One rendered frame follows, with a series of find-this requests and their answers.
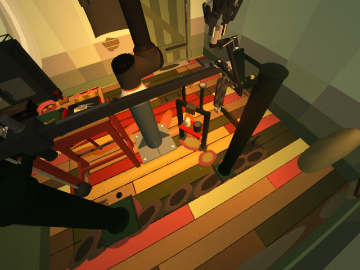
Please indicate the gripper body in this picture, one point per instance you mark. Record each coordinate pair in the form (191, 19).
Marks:
(229, 3)

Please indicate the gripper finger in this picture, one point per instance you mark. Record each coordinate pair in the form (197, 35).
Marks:
(223, 29)
(213, 33)

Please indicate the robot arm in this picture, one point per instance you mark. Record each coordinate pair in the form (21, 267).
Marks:
(143, 28)

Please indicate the grey cylinder poise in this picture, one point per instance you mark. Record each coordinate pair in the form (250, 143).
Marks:
(220, 90)

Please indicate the small white slotted weight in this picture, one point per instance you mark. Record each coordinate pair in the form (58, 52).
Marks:
(187, 122)

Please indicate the dark steelyard beam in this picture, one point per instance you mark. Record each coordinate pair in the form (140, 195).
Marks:
(112, 105)

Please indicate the black linkage lever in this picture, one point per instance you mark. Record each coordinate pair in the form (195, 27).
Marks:
(233, 64)

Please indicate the green plank door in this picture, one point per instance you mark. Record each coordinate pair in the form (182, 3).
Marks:
(168, 25)

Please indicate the dark green column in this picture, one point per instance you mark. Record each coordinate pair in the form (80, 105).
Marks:
(56, 208)
(253, 112)

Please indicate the dark cylinder weight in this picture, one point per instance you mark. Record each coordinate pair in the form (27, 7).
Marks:
(198, 126)

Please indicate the red wooden table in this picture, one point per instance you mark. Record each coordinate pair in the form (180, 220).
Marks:
(123, 135)

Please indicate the black plate with white paper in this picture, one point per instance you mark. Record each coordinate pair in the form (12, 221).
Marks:
(81, 107)

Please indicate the tan rounded bar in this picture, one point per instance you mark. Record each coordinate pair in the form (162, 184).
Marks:
(329, 149)

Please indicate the red knob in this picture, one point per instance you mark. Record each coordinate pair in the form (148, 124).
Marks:
(57, 93)

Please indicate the green box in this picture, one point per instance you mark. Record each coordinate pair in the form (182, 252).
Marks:
(52, 116)

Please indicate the black cabinet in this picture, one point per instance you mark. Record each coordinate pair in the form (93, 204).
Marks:
(22, 73)

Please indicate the black ball lever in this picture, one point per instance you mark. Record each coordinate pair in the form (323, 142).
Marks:
(83, 189)

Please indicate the green post with brass knob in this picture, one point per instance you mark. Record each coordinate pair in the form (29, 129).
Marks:
(239, 62)

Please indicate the dark hanger frame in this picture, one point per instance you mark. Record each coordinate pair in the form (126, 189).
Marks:
(207, 126)

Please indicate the brown wall sign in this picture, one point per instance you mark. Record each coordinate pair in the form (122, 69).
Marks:
(111, 45)

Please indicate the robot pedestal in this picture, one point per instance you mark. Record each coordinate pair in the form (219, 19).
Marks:
(146, 123)

